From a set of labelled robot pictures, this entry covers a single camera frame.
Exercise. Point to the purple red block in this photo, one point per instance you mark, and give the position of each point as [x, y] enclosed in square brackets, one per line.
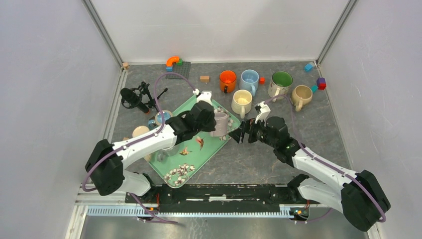
[321, 83]

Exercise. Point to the light blue ribbed mug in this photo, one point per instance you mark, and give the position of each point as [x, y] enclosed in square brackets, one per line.
[249, 80]

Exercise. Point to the floral cream mug green inside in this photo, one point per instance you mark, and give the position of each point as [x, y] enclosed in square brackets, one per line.
[280, 83]

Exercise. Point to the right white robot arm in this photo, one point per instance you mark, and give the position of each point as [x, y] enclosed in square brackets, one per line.
[358, 196]

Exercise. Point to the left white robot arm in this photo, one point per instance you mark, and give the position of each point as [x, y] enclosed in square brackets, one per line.
[107, 165]

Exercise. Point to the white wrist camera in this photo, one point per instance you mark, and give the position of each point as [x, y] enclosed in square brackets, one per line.
[204, 96]
[263, 111]

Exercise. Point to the tan ceramic mug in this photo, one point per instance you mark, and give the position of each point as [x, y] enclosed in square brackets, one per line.
[301, 96]

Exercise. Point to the green floral tray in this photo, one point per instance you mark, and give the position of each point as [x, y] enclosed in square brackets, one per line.
[193, 154]

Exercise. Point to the small wooden corner cube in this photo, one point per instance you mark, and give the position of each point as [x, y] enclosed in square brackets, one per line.
[125, 65]

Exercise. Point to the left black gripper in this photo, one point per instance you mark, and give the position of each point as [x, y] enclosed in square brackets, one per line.
[211, 126]

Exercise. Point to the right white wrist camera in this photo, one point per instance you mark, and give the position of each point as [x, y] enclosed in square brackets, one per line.
[263, 111]

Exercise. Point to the brown wooden block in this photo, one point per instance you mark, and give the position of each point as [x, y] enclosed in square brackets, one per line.
[205, 78]

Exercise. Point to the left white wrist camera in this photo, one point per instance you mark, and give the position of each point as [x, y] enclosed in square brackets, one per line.
[204, 96]

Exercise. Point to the mauve mug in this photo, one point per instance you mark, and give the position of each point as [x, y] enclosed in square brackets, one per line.
[221, 127]

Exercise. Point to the blue tan small mug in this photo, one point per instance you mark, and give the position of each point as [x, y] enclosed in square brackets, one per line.
[157, 120]

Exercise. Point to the grey mug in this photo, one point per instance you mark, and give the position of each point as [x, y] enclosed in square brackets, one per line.
[164, 153]

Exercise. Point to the orange curved block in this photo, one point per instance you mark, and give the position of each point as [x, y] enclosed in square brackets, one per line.
[172, 61]

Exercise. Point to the black mounting base rail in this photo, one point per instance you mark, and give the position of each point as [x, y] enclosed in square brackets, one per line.
[223, 198]

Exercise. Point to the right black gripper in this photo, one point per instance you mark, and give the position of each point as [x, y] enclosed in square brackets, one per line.
[248, 126]

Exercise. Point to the grey lego baseplate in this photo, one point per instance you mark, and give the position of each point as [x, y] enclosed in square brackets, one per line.
[183, 70]

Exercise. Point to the blue block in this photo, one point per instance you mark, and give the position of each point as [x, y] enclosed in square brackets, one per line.
[309, 66]

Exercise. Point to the orange mug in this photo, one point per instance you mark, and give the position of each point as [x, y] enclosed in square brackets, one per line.
[227, 81]

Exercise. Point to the cream paisley mug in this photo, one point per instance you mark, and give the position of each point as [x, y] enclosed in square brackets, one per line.
[140, 130]

